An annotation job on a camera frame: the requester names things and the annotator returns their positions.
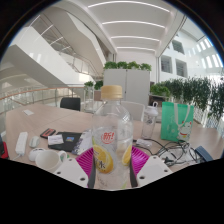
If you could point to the clear lemon drink bottle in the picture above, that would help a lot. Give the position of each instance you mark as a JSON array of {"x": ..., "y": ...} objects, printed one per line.
[{"x": 111, "y": 133}]

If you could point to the black and red box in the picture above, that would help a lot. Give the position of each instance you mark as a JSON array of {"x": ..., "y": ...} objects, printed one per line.
[{"x": 48, "y": 133}]

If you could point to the dark blue phone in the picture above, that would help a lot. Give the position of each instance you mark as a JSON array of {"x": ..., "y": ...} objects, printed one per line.
[{"x": 203, "y": 154}]

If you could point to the small white card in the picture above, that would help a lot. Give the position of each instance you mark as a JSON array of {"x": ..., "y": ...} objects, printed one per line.
[{"x": 55, "y": 139}]

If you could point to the white power strip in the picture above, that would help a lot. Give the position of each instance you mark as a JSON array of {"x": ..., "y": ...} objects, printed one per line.
[{"x": 21, "y": 143}]

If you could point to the small white paper sheet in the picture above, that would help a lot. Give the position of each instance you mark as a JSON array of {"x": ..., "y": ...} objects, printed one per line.
[{"x": 28, "y": 112}]

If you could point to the green tote bag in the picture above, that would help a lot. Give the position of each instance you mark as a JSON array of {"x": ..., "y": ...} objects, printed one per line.
[{"x": 175, "y": 121}]

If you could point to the white ceramic mug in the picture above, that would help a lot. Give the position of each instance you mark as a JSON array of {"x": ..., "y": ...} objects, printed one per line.
[{"x": 48, "y": 160}]

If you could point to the black notebook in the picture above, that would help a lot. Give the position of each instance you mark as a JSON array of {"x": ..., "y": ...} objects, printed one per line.
[{"x": 71, "y": 141}]

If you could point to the low planter with greenery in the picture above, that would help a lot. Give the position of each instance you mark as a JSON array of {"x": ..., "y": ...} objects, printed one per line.
[{"x": 89, "y": 83}]

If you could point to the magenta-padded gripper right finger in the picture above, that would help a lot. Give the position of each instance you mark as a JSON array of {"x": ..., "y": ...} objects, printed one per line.
[{"x": 155, "y": 168}]

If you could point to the green hedge row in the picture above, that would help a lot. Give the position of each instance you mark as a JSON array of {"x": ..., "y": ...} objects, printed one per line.
[{"x": 196, "y": 93}]

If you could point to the ceiling light strips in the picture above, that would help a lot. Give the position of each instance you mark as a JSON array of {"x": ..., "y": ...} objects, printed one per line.
[{"x": 133, "y": 22}]

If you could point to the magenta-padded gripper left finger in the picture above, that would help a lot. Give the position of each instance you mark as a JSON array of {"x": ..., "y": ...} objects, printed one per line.
[{"x": 70, "y": 170}]

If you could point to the small clear plastic packet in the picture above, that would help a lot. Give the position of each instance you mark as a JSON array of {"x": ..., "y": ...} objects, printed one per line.
[{"x": 144, "y": 143}]

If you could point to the white computer mouse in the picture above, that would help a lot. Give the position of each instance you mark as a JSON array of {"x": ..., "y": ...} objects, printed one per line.
[{"x": 33, "y": 154}]

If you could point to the red office chair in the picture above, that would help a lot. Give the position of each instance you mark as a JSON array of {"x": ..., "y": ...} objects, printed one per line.
[{"x": 3, "y": 148}]

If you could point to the black office chair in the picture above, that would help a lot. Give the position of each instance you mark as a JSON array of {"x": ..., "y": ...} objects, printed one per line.
[{"x": 70, "y": 104}]

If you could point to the white cabinet with plants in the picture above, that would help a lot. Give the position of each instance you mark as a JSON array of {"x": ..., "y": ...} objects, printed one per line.
[{"x": 128, "y": 85}]

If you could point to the clear shaker bottle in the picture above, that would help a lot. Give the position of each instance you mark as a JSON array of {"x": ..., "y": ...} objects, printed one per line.
[{"x": 149, "y": 121}]

